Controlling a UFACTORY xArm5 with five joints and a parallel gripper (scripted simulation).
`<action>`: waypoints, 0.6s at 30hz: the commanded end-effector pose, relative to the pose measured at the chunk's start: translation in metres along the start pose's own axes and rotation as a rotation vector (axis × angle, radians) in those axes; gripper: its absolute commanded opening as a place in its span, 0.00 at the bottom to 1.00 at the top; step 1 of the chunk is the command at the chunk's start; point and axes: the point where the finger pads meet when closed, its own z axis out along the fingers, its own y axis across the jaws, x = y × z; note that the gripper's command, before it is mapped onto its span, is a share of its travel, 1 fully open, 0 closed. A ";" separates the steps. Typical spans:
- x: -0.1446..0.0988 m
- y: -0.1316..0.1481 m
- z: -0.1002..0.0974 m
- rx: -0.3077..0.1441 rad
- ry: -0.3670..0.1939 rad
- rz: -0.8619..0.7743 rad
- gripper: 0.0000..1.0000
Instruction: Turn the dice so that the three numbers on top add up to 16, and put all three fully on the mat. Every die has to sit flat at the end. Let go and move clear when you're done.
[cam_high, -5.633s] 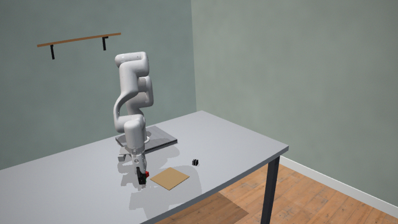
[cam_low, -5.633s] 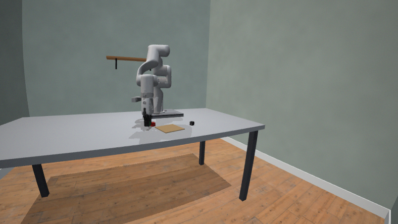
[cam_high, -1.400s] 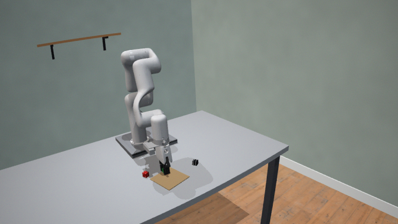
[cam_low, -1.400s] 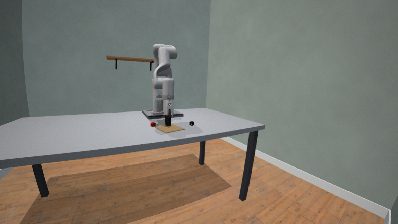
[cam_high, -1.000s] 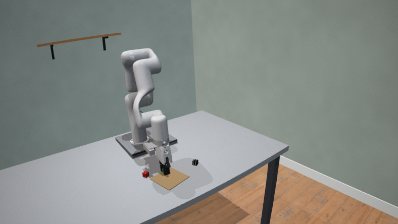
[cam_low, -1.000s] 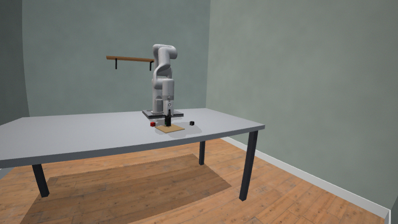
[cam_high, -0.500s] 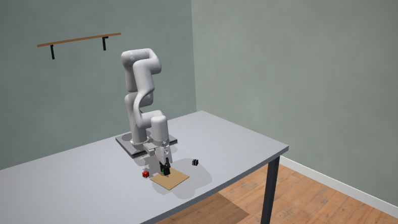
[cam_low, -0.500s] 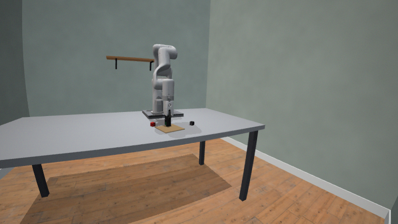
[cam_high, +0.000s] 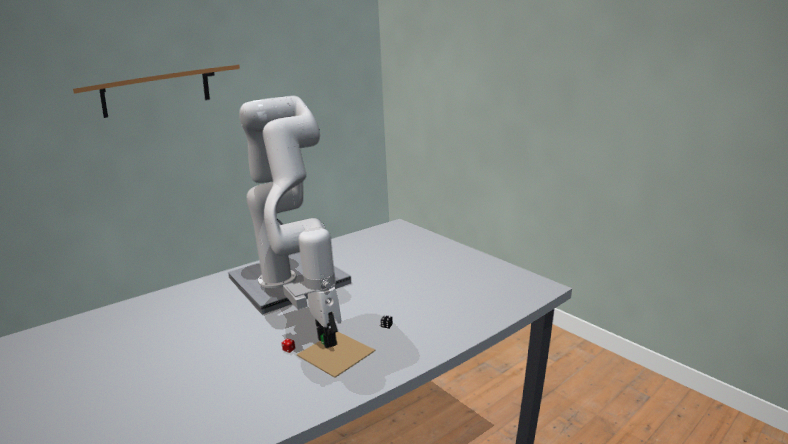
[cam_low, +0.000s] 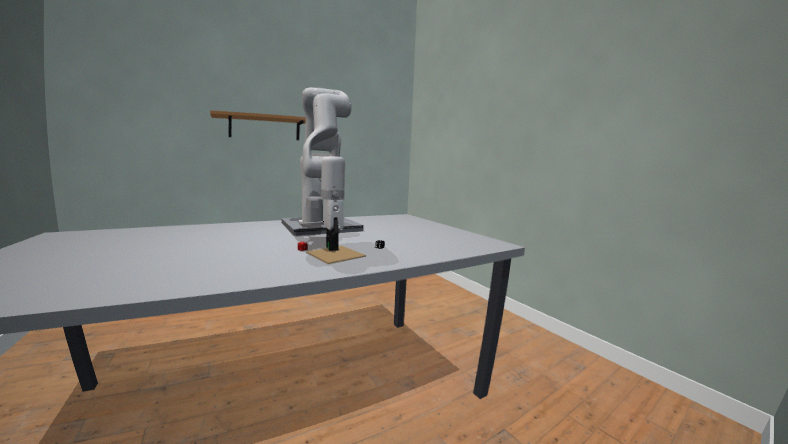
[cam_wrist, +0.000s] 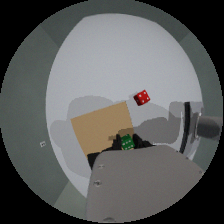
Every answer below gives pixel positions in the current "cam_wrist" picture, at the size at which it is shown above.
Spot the green die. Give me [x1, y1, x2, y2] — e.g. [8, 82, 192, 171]
[121, 134, 135, 150]

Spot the tan square mat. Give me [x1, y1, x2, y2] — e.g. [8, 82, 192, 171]
[70, 101, 134, 160]

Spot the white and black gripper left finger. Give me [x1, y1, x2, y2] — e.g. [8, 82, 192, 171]
[87, 134, 122, 170]

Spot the red die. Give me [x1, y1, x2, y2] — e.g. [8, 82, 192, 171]
[133, 90, 150, 106]

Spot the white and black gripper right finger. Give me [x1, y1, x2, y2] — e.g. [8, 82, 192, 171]
[132, 134, 156, 149]

